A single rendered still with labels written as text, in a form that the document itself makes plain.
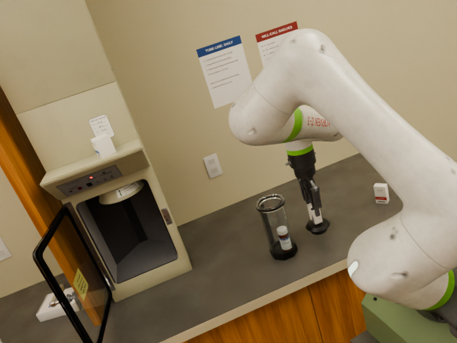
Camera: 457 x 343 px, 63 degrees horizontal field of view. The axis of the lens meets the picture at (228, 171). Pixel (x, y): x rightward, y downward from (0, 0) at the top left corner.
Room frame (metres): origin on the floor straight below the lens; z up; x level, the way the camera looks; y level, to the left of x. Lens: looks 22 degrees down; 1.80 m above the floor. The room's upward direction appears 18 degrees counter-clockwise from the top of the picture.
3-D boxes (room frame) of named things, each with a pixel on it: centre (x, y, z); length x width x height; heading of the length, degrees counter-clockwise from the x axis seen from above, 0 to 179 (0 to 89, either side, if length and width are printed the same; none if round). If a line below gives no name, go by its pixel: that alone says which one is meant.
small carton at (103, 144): (1.18, 0.35, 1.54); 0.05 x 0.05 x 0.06; 28
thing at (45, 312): (1.29, 0.80, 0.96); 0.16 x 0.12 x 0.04; 88
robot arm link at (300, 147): (1.20, -0.26, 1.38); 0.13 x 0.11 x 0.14; 48
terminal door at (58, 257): (1.04, 0.56, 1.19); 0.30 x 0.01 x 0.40; 1
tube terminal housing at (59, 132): (1.36, 0.43, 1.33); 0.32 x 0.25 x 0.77; 99
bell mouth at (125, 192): (1.33, 0.41, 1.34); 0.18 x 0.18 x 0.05
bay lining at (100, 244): (1.35, 0.43, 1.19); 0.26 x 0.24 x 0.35; 99
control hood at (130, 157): (1.18, 0.40, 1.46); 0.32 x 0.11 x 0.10; 99
